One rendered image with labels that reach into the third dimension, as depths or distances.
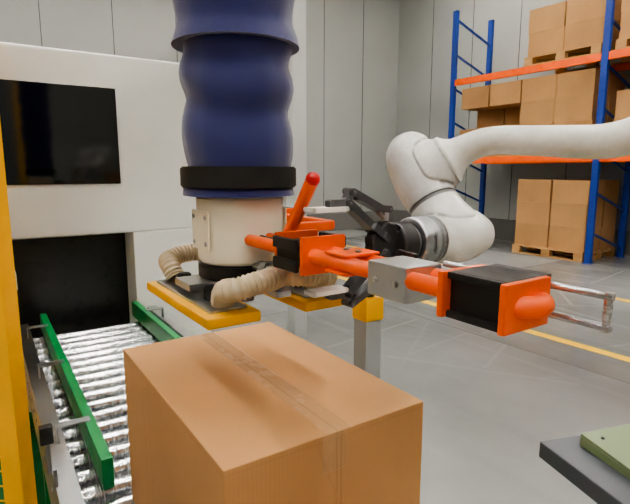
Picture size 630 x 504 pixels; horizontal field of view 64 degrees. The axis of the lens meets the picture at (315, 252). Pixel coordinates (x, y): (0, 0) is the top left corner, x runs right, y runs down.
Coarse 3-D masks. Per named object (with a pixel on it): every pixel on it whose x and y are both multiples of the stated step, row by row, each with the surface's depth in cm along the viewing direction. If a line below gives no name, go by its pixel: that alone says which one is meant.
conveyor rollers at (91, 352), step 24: (72, 336) 257; (96, 336) 255; (120, 336) 253; (144, 336) 252; (48, 360) 221; (72, 360) 225; (96, 360) 222; (120, 360) 220; (48, 384) 196; (96, 384) 197; (120, 384) 195; (96, 408) 180; (120, 408) 177; (72, 432) 161; (120, 432) 160; (72, 456) 152; (120, 456) 151; (96, 480) 139; (120, 480) 135
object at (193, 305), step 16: (160, 288) 102; (176, 288) 100; (208, 288) 91; (176, 304) 93; (192, 304) 90; (208, 304) 88; (240, 304) 89; (208, 320) 82; (224, 320) 83; (240, 320) 85; (256, 320) 87
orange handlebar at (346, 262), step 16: (304, 224) 114; (320, 224) 116; (256, 240) 89; (272, 240) 86; (320, 256) 73; (336, 256) 71; (352, 256) 69; (368, 256) 71; (336, 272) 70; (352, 272) 68; (416, 272) 59; (432, 272) 61; (416, 288) 58; (432, 288) 56; (528, 304) 47; (544, 304) 47
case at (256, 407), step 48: (192, 336) 129; (240, 336) 129; (288, 336) 129; (144, 384) 106; (192, 384) 100; (240, 384) 100; (288, 384) 100; (336, 384) 100; (384, 384) 100; (144, 432) 110; (192, 432) 82; (240, 432) 82; (288, 432) 82; (336, 432) 82; (384, 432) 88; (144, 480) 114; (192, 480) 84; (240, 480) 73; (288, 480) 78; (336, 480) 84; (384, 480) 90
